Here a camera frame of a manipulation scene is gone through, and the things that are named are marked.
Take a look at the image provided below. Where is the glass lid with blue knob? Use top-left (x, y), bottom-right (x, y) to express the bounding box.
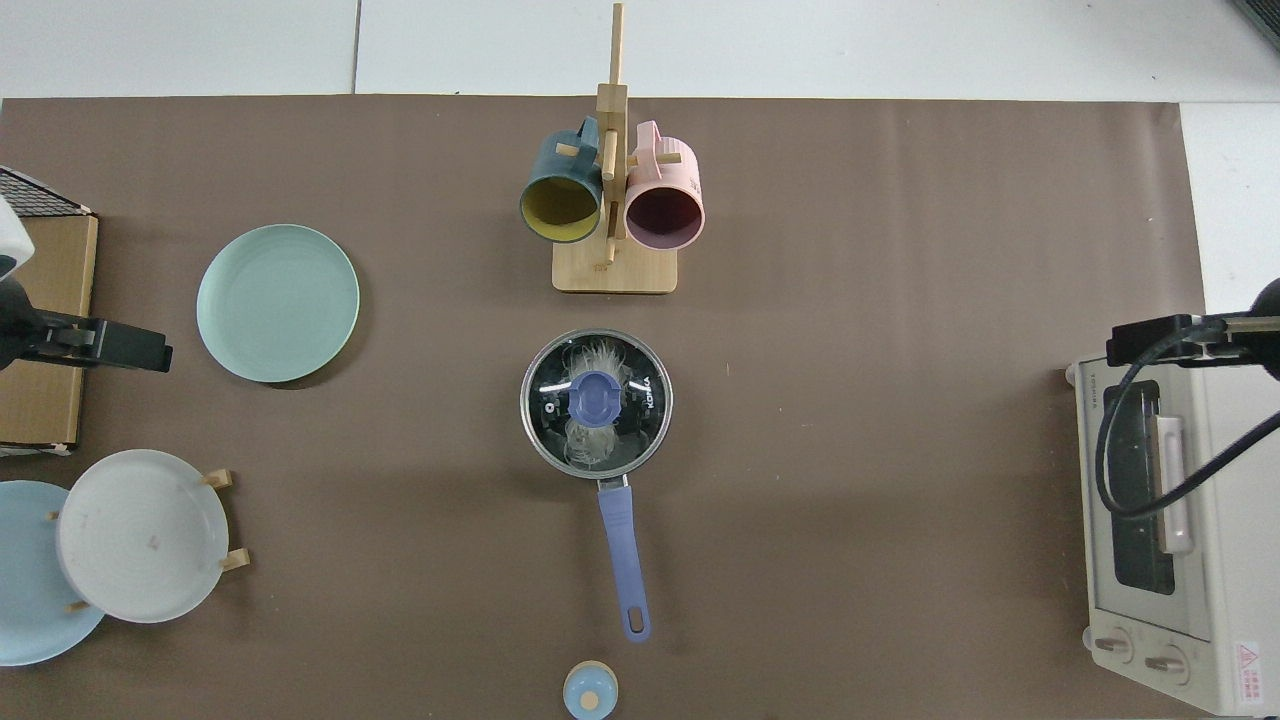
top-left (521, 330), bottom-right (673, 477)

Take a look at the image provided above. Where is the white vermicelli bundle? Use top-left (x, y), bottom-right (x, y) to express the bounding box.
top-left (560, 340), bottom-right (637, 471)

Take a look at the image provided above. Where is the pale green plate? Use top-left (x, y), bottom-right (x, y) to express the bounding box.
top-left (196, 224), bottom-right (361, 384)

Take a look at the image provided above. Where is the wooden plate rack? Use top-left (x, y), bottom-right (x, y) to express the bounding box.
top-left (45, 468), bottom-right (251, 613)

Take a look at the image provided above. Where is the white plate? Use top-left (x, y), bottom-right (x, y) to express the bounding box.
top-left (56, 449), bottom-right (230, 624)

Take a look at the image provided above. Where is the light blue plate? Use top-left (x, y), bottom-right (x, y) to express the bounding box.
top-left (0, 480), bottom-right (108, 667)

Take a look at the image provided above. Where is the pale toaster oven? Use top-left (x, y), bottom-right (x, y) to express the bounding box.
top-left (1065, 352), bottom-right (1280, 717)

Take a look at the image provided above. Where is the brown table cloth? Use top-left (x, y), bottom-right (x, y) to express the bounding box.
top-left (0, 95), bottom-right (1208, 720)

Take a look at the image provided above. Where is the dark grey device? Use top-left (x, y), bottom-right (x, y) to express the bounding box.
top-left (1232, 0), bottom-right (1280, 53)

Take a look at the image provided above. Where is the dark teal cup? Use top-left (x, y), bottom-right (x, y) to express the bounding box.
top-left (518, 116), bottom-right (605, 244)

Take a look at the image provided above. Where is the wooden cup stand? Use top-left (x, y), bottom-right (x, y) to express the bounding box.
top-left (552, 3), bottom-right (678, 295)

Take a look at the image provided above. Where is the pink ribbed cup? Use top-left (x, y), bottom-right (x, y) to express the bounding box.
top-left (624, 120), bottom-right (706, 251)

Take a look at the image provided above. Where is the small blue round thing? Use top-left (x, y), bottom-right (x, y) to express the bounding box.
top-left (563, 662), bottom-right (619, 720)

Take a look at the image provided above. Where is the wire basket with wooden floor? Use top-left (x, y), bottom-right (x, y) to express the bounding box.
top-left (0, 165), bottom-right (101, 458)

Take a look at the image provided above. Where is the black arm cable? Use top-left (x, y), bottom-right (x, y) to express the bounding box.
top-left (1095, 325), bottom-right (1280, 519)

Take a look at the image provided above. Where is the black pot with blue handle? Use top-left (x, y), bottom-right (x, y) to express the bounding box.
top-left (520, 329), bottom-right (674, 643)

